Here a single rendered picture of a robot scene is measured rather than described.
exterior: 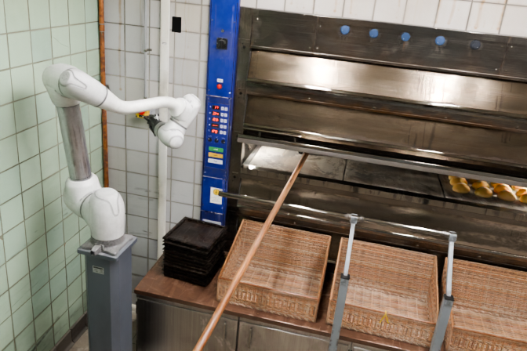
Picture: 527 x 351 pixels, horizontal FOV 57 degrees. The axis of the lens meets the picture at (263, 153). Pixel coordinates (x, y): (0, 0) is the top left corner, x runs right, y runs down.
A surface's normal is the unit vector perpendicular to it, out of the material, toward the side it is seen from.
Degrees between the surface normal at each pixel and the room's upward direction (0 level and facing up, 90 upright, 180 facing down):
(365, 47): 90
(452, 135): 70
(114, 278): 90
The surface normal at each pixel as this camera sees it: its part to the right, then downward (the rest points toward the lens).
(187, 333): -0.22, 0.32
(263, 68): -0.18, -0.02
